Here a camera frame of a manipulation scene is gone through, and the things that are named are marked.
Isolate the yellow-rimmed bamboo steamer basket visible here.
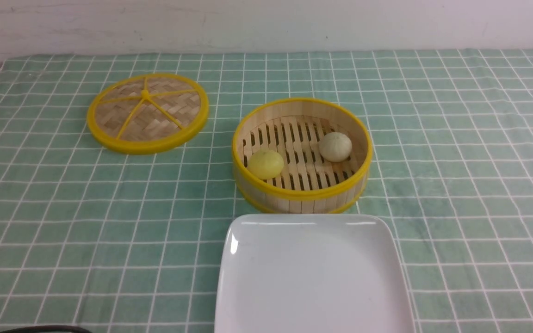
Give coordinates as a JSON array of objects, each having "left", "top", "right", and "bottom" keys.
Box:
[{"left": 231, "top": 98, "right": 374, "bottom": 214}]

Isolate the beige steamed bun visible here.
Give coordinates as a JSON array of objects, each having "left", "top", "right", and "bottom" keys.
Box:
[{"left": 318, "top": 131, "right": 353, "bottom": 163}]

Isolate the green checkered tablecloth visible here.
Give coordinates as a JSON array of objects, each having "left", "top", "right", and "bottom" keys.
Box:
[{"left": 0, "top": 49, "right": 533, "bottom": 333}]

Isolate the yellow-rimmed bamboo steamer lid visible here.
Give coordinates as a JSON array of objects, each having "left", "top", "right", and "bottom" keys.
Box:
[{"left": 86, "top": 73, "right": 210, "bottom": 154}]

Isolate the yellow steamed bun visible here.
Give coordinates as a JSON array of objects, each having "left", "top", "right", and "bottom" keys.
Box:
[{"left": 246, "top": 149, "right": 284, "bottom": 180}]

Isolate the white square plate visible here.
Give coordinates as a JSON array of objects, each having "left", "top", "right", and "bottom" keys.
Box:
[{"left": 214, "top": 214, "right": 416, "bottom": 333}]

